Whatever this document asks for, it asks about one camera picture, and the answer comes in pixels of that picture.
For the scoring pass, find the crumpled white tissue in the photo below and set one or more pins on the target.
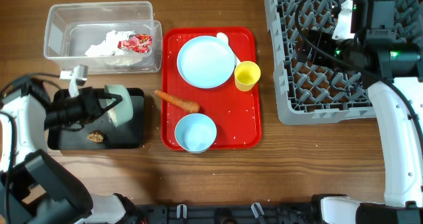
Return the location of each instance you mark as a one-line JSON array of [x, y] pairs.
[[109, 48]]

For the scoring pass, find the clear plastic waste bin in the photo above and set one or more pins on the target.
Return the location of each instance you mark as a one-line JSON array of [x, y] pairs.
[[71, 29]]

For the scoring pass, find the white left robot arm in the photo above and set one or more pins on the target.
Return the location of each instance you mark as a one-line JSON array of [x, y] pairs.
[[35, 188]]

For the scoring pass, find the large light blue plate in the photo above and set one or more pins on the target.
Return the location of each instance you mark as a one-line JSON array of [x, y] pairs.
[[205, 62]]

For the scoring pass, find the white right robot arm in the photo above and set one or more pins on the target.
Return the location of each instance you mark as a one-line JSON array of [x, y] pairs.
[[392, 75]]

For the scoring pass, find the red plastic tray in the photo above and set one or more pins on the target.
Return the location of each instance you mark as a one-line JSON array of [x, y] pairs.
[[236, 114]]

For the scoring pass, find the grey dishwasher rack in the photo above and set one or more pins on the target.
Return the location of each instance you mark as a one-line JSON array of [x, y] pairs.
[[318, 91]]

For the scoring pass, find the small light blue bowl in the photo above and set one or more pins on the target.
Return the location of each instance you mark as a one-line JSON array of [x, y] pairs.
[[195, 133]]

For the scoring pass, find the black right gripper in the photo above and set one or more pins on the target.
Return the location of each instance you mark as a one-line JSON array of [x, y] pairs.
[[321, 39]]

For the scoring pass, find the yellow plastic cup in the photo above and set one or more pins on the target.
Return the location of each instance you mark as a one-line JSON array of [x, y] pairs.
[[246, 74]]

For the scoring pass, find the white plastic spoon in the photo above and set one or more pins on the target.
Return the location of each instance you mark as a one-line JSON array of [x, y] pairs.
[[223, 37]]

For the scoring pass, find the black waste tray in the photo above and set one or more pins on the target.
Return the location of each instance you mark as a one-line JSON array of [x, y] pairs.
[[126, 136]]

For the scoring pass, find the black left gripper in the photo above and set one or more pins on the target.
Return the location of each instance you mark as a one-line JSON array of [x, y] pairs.
[[90, 98]]

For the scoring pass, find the orange carrot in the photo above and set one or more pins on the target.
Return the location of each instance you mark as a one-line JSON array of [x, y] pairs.
[[185, 105]]

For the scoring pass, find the green bowl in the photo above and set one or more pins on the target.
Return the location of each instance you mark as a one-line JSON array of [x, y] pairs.
[[123, 112]]

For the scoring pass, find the red snack wrapper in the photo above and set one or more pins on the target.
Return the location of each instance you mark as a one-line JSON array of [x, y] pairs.
[[138, 43]]

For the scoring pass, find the brown food scrap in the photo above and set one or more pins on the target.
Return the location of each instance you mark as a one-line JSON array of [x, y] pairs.
[[96, 136]]

